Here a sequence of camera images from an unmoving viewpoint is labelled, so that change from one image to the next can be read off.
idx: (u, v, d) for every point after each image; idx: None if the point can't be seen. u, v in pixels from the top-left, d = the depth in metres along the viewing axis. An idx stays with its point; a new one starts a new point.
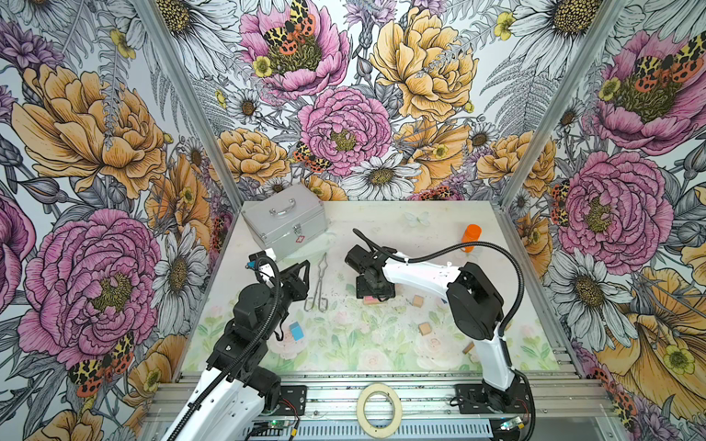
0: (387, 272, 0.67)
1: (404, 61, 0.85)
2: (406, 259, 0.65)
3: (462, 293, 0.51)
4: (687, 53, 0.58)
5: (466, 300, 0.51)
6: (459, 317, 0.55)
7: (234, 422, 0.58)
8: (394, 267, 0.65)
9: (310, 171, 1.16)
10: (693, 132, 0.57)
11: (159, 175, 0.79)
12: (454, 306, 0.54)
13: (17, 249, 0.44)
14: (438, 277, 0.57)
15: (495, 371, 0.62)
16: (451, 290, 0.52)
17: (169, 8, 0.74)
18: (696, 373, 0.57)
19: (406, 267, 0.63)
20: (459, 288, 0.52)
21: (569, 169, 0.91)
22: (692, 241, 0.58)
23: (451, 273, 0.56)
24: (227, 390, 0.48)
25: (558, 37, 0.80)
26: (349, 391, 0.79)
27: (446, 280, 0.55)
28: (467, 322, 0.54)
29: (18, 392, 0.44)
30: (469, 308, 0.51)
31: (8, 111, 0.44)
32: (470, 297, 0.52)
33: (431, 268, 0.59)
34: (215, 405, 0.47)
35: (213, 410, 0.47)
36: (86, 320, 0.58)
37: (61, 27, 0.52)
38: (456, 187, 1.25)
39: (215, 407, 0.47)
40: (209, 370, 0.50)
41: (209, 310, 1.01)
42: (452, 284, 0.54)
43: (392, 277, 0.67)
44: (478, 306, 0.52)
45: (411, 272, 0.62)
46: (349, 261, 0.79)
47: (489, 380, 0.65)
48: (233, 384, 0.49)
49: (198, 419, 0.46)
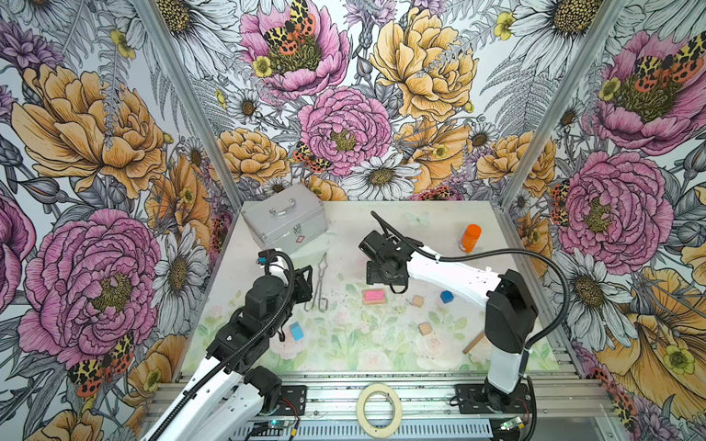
0: (411, 267, 0.60)
1: (404, 61, 0.85)
2: (438, 256, 0.58)
3: (505, 304, 0.46)
4: (687, 54, 0.58)
5: (508, 312, 0.46)
6: (491, 328, 0.51)
7: (231, 416, 0.58)
8: (421, 265, 0.58)
9: (310, 171, 1.16)
10: (693, 132, 0.57)
11: (159, 175, 0.79)
12: (489, 317, 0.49)
13: (17, 249, 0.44)
14: (475, 283, 0.51)
15: (502, 374, 0.61)
16: (492, 300, 0.47)
17: (169, 8, 0.74)
18: (696, 373, 0.57)
19: (436, 266, 0.57)
20: (500, 299, 0.47)
21: (569, 169, 0.91)
22: (692, 241, 0.58)
23: (491, 279, 0.51)
24: (222, 383, 0.47)
25: (558, 37, 0.80)
26: (349, 391, 0.79)
27: (484, 287, 0.50)
28: (501, 334, 0.50)
29: (18, 392, 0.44)
30: (509, 321, 0.46)
31: (8, 111, 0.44)
32: (509, 309, 0.47)
33: (466, 272, 0.54)
34: (210, 396, 0.46)
35: (207, 400, 0.45)
36: (86, 320, 0.58)
37: (61, 27, 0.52)
38: (456, 187, 1.25)
39: (210, 398, 0.46)
40: (207, 357, 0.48)
41: (209, 310, 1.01)
42: (493, 294, 0.49)
43: (415, 275, 0.61)
44: (516, 317, 0.47)
45: (441, 272, 0.56)
46: (365, 250, 0.71)
47: (493, 383, 0.65)
48: (229, 378, 0.47)
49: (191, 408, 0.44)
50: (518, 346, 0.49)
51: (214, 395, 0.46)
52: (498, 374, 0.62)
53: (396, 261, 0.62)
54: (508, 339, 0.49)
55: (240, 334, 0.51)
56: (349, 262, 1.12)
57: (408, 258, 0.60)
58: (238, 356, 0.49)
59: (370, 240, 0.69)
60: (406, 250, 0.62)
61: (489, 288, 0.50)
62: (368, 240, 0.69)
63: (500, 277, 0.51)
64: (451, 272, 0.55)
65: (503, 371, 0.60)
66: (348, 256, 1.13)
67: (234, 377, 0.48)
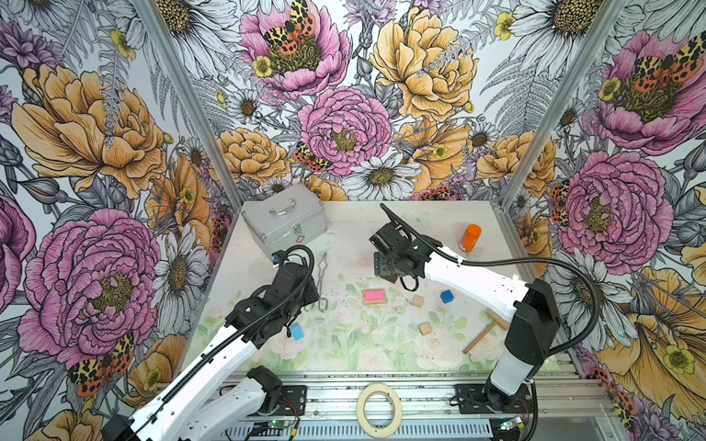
0: (428, 269, 0.57)
1: (404, 61, 0.85)
2: (459, 259, 0.55)
3: (533, 318, 0.44)
4: (687, 53, 0.58)
5: (536, 326, 0.44)
6: (513, 338, 0.48)
7: (234, 404, 0.57)
8: (439, 268, 0.55)
9: (310, 171, 1.16)
10: (693, 132, 0.57)
11: (159, 175, 0.79)
12: (513, 328, 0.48)
13: (17, 249, 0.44)
14: (501, 291, 0.48)
15: (508, 378, 0.60)
16: (519, 313, 0.44)
17: (169, 8, 0.74)
18: (696, 373, 0.57)
19: (457, 270, 0.53)
20: (528, 312, 0.44)
21: (569, 169, 0.91)
22: (692, 241, 0.58)
23: (518, 288, 0.48)
24: (240, 352, 0.47)
25: (558, 37, 0.80)
26: (349, 391, 0.79)
27: (511, 297, 0.47)
28: (524, 346, 0.48)
29: (18, 392, 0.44)
30: (536, 334, 0.44)
31: (8, 111, 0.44)
32: (538, 321, 0.44)
33: (491, 278, 0.50)
34: (226, 363, 0.46)
35: (222, 367, 0.45)
36: (86, 320, 0.58)
37: (61, 27, 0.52)
38: (456, 187, 1.25)
39: (225, 365, 0.46)
40: (228, 324, 0.49)
41: (209, 310, 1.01)
42: (520, 306, 0.46)
43: (431, 277, 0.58)
44: (542, 330, 0.45)
45: (462, 277, 0.53)
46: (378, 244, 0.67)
47: (495, 383, 0.65)
48: (246, 348, 0.48)
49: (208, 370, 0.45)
50: (540, 359, 0.47)
51: (230, 363, 0.46)
52: (501, 375, 0.62)
53: (412, 260, 0.58)
54: (530, 352, 0.47)
55: (262, 307, 0.52)
56: (349, 262, 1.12)
57: (427, 259, 0.56)
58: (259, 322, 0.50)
59: (383, 235, 0.65)
60: (424, 249, 0.58)
61: (517, 299, 0.47)
62: (382, 234, 0.65)
63: (528, 287, 0.48)
64: (473, 277, 0.52)
65: (507, 375, 0.60)
66: (348, 256, 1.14)
67: (250, 349, 0.49)
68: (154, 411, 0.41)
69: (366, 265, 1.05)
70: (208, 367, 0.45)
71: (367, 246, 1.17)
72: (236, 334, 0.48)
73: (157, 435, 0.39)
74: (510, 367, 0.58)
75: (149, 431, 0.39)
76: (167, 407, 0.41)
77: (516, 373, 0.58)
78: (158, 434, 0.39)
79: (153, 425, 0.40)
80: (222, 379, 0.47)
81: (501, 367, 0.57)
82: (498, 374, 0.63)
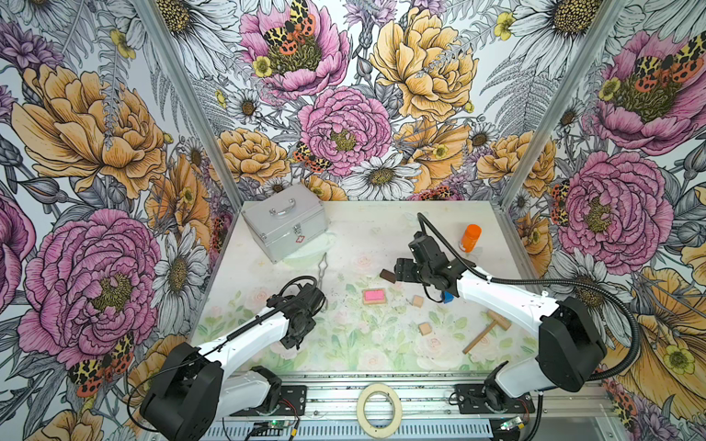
0: (460, 286, 0.60)
1: (404, 61, 0.85)
2: (489, 277, 0.57)
3: (563, 333, 0.43)
4: (688, 53, 0.58)
5: (563, 342, 0.43)
6: (545, 357, 0.47)
7: (248, 382, 0.60)
8: (471, 283, 0.58)
9: (310, 171, 1.16)
10: (693, 132, 0.57)
11: (159, 175, 0.79)
12: (542, 345, 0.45)
13: (17, 248, 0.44)
14: (529, 307, 0.49)
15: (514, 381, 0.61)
16: (546, 326, 0.44)
17: (169, 8, 0.74)
18: (696, 373, 0.57)
19: (486, 286, 0.56)
20: (557, 327, 0.44)
21: (569, 169, 0.91)
22: (692, 241, 0.58)
23: (547, 305, 0.48)
24: (278, 325, 0.57)
25: (558, 37, 0.80)
26: (349, 391, 0.79)
27: (540, 312, 0.47)
28: (555, 366, 0.46)
29: (18, 392, 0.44)
30: (564, 351, 0.43)
31: (8, 111, 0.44)
32: (568, 338, 0.43)
33: (520, 294, 0.51)
34: (270, 329, 0.55)
35: (266, 333, 0.54)
36: (86, 320, 0.58)
37: (61, 27, 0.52)
38: (456, 187, 1.25)
39: (267, 332, 0.55)
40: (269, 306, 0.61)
41: (209, 310, 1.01)
42: (547, 321, 0.45)
43: (463, 295, 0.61)
44: (576, 351, 0.43)
45: (492, 293, 0.54)
46: (415, 252, 0.70)
47: (501, 383, 0.64)
48: (284, 325, 0.59)
49: (256, 329, 0.54)
50: (576, 383, 0.44)
51: (270, 333, 0.56)
52: (508, 375, 0.62)
53: (447, 278, 0.62)
54: (565, 374, 0.45)
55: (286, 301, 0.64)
56: (349, 261, 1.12)
57: (459, 277, 0.60)
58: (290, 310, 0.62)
59: (425, 246, 0.67)
60: (458, 268, 0.62)
61: (544, 312, 0.47)
62: (423, 244, 0.68)
63: (560, 305, 0.47)
64: (503, 294, 0.53)
65: (518, 380, 0.59)
66: (348, 256, 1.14)
67: (283, 331, 0.59)
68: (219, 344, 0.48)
69: (365, 264, 1.05)
70: (256, 328, 0.54)
71: (367, 245, 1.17)
72: (278, 309, 0.61)
73: (223, 358, 0.45)
74: (525, 375, 0.57)
75: (216, 356, 0.46)
76: (229, 344, 0.48)
77: (529, 378, 0.56)
78: (224, 358, 0.46)
79: (220, 354, 0.46)
80: (257, 347, 0.53)
81: (514, 372, 0.60)
82: (506, 375, 0.63)
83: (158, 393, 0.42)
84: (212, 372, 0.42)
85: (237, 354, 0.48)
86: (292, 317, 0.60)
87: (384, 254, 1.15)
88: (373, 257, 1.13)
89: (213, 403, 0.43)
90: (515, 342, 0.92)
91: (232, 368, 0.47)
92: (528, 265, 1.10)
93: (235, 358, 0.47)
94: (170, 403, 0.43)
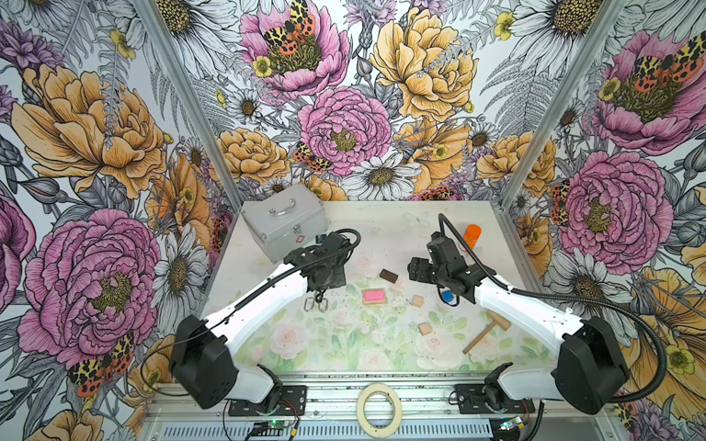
0: (477, 293, 0.59)
1: (404, 61, 0.85)
2: (509, 287, 0.56)
3: (585, 353, 0.41)
4: (687, 53, 0.58)
5: (586, 362, 0.41)
6: (562, 378, 0.46)
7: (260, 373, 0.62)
8: (490, 291, 0.56)
9: (310, 171, 1.16)
10: (693, 132, 0.57)
11: (159, 175, 0.79)
12: (562, 365, 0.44)
13: (17, 249, 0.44)
14: (550, 322, 0.47)
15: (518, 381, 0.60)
16: (567, 344, 0.43)
17: (169, 8, 0.74)
18: (696, 373, 0.57)
19: (506, 296, 0.54)
20: (579, 346, 0.42)
21: (569, 169, 0.91)
22: (692, 241, 0.58)
23: (571, 323, 0.46)
24: (296, 286, 0.53)
25: (558, 37, 0.80)
26: (349, 391, 0.79)
27: (563, 329, 0.45)
28: (573, 386, 0.44)
29: (18, 392, 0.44)
30: (586, 372, 0.41)
31: (8, 111, 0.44)
32: (590, 358, 0.41)
33: (542, 310, 0.49)
34: (284, 291, 0.51)
35: (279, 295, 0.50)
36: (86, 320, 0.58)
37: (61, 27, 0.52)
38: (456, 187, 1.25)
39: (281, 294, 0.50)
40: (284, 262, 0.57)
41: (209, 310, 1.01)
42: (569, 339, 0.44)
43: (481, 302, 0.59)
44: (597, 371, 0.42)
45: (511, 305, 0.53)
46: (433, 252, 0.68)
47: (504, 384, 0.64)
48: (301, 285, 0.53)
49: (267, 292, 0.50)
50: (595, 406, 0.42)
51: (286, 294, 0.51)
52: (513, 377, 0.62)
53: (463, 284, 0.61)
54: (584, 395, 0.43)
55: (312, 254, 0.58)
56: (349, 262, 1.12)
57: (477, 283, 0.58)
58: (312, 265, 0.56)
59: (444, 247, 0.65)
60: (476, 274, 0.61)
61: (567, 331, 0.45)
62: (441, 245, 0.66)
63: (584, 324, 0.45)
64: (523, 306, 0.51)
65: (522, 386, 0.59)
66: None
67: (303, 288, 0.54)
68: (226, 316, 0.45)
69: (366, 265, 1.05)
70: (267, 290, 0.50)
71: (367, 245, 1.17)
72: (295, 267, 0.55)
73: (229, 333, 0.43)
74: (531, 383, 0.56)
75: (222, 330, 0.43)
76: (237, 314, 0.46)
77: (534, 388, 0.56)
78: (230, 333, 0.43)
79: (226, 327, 0.44)
80: (273, 309, 0.50)
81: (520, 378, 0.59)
82: (508, 373, 0.66)
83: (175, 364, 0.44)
84: (218, 348, 0.41)
85: (246, 325, 0.45)
86: (314, 270, 0.55)
87: (384, 254, 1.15)
88: (373, 257, 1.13)
89: (228, 370, 0.43)
90: (515, 342, 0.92)
91: (242, 340, 0.45)
92: (528, 266, 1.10)
93: (245, 329, 0.45)
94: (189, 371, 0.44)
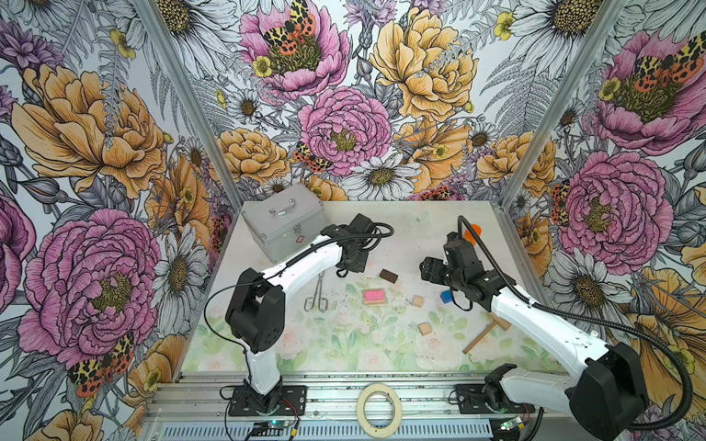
0: (495, 302, 0.57)
1: (404, 61, 0.85)
2: (530, 301, 0.53)
3: (609, 382, 0.39)
4: (688, 53, 0.58)
5: (609, 392, 0.39)
6: (576, 400, 0.44)
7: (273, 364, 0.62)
8: (508, 304, 0.54)
9: (310, 171, 1.16)
10: (693, 132, 0.57)
11: (159, 175, 0.79)
12: (580, 389, 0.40)
13: (17, 249, 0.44)
14: (572, 345, 0.45)
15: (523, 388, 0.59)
16: (590, 371, 0.42)
17: (169, 8, 0.74)
18: (696, 373, 0.57)
19: (526, 310, 0.52)
20: (603, 373, 0.40)
21: (569, 169, 0.91)
22: (692, 241, 0.58)
23: (595, 347, 0.44)
24: (334, 254, 0.60)
25: (558, 37, 0.80)
26: (349, 391, 0.79)
27: (586, 354, 0.43)
28: (591, 412, 0.43)
29: (18, 392, 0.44)
30: (608, 401, 0.39)
31: (8, 111, 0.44)
32: (614, 388, 0.39)
33: (565, 329, 0.47)
34: (324, 256, 0.58)
35: (321, 259, 0.57)
36: (86, 320, 0.58)
37: (61, 27, 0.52)
38: (456, 187, 1.25)
39: (322, 259, 0.57)
40: (323, 234, 0.63)
41: (209, 310, 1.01)
42: (591, 365, 0.42)
43: (496, 312, 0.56)
44: (619, 399, 0.40)
45: (530, 320, 0.51)
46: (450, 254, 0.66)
47: (506, 387, 0.64)
48: (337, 253, 0.61)
49: (311, 255, 0.57)
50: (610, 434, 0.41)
51: (325, 260, 0.59)
52: (516, 382, 0.62)
53: (481, 290, 0.59)
54: (598, 422, 0.42)
55: (345, 230, 0.65)
56: None
57: (495, 292, 0.56)
58: (347, 238, 0.63)
59: (461, 252, 0.63)
60: (495, 282, 0.58)
61: (591, 356, 0.43)
62: (460, 249, 0.63)
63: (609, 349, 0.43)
64: (543, 322, 0.49)
65: (525, 391, 0.59)
66: None
67: (338, 257, 0.62)
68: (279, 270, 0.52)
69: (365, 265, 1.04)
70: (311, 255, 0.57)
71: None
72: (334, 238, 0.62)
73: (284, 283, 0.50)
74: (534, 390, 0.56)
75: (277, 279, 0.50)
76: (288, 270, 0.52)
77: (537, 396, 0.56)
78: (285, 283, 0.50)
79: (280, 277, 0.51)
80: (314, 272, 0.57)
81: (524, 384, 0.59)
82: (511, 379, 0.64)
83: (235, 309, 0.50)
84: (276, 295, 0.47)
85: (296, 279, 0.52)
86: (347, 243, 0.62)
87: (384, 254, 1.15)
88: (373, 257, 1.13)
89: (280, 318, 0.50)
90: (514, 342, 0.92)
91: (293, 291, 0.52)
92: (528, 266, 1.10)
93: (295, 283, 0.52)
94: (247, 316, 0.50)
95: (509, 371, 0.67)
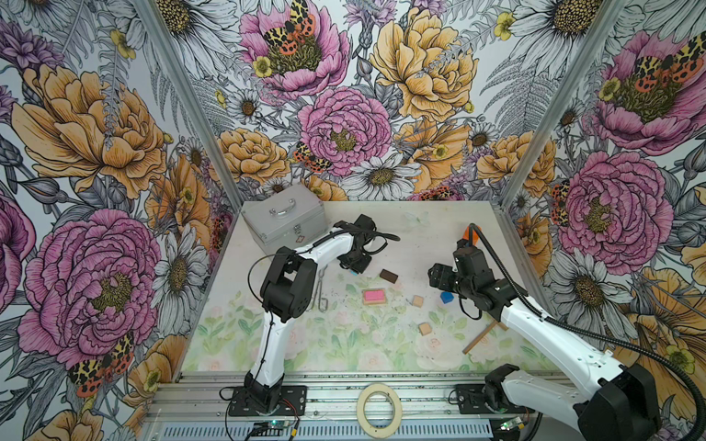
0: (506, 313, 0.55)
1: (404, 61, 0.85)
2: (542, 315, 0.52)
3: (622, 404, 0.38)
4: (687, 53, 0.58)
5: (620, 413, 0.38)
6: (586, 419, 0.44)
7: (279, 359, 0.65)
8: (519, 317, 0.53)
9: (310, 171, 1.16)
10: (693, 132, 0.57)
11: (159, 175, 0.79)
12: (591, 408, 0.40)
13: (17, 249, 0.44)
14: (586, 364, 0.44)
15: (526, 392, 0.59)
16: (603, 392, 0.41)
17: (169, 8, 0.74)
18: (696, 373, 0.57)
19: (538, 325, 0.50)
20: (616, 394, 0.39)
21: (569, 169, 0.91)
22: (692, 241, 0.58)
23: (609, 367, 0.43)
24: (347, 240, 0.70)
25: (558, 37, 0.80)
26: (349, 392, 0.79)
27: (598, 373, 0.42)
28: (600, 432, 0.42)
29: (18, 392, 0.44)
30: (619, 423, 0.39)
31: (8, 111, 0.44)
32: (626, 410, 0.38)
33: (578, 346, 0.46)
34: (341, 242, 0.68)
35: (337, 244, 0.67)
36: (86, 320, 0.58)
37: (61, 27, 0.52)
38: (456, 187, 1.25)
39: (338, 244, 0.67)
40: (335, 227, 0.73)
41: (209, 310, 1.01)
42: (604, 386, 0.41)
43: (506, 322, 0.56)
44: (631, 421, 0.39)
45: (543, 334, 0.49)
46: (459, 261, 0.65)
47: (507, 391, 0.64)
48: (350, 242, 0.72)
49: (331, 241, 0.67)
50: None
51: (341, 245, 0.69)
52: (518, 386, 0.61)
53: (491, 300, 0.57)
54: None
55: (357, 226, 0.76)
56: None
57: (506, 303, 0.55)
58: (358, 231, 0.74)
59: (472, 258, 0.62)
60: (506, 292, 0.57)
61: (604, 376, 0.42)
62: (472, 255, 0.62)
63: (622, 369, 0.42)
64: (556, 339, 0.48)
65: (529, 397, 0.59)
66: None
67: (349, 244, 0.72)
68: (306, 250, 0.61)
69: None
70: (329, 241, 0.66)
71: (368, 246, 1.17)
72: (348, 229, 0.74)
73: None
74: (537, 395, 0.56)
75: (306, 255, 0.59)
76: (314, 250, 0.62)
77: (540, 403, 0.56)
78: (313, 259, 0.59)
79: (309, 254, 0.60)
80: (330, 256, 0.66)
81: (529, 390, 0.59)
82: (513, 383, 0.63)
83: (271, 281, 0.58)
84: (310, 265, 0.56)
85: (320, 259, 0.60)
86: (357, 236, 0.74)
87: (384, 254, 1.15)
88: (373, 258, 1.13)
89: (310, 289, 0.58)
90: (515, 342, 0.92)
91: None
92: (528, 266, 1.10)
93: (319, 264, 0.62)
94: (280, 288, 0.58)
95: (512, 374, 0.66)
